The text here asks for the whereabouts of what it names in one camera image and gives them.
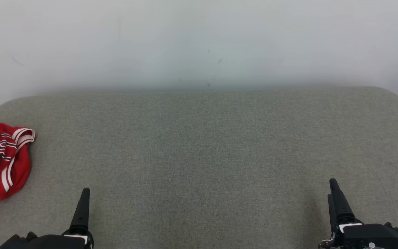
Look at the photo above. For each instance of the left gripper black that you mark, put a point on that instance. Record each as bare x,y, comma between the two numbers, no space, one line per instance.
57,242

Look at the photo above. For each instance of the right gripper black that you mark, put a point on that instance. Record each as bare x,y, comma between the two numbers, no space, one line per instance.
365,238

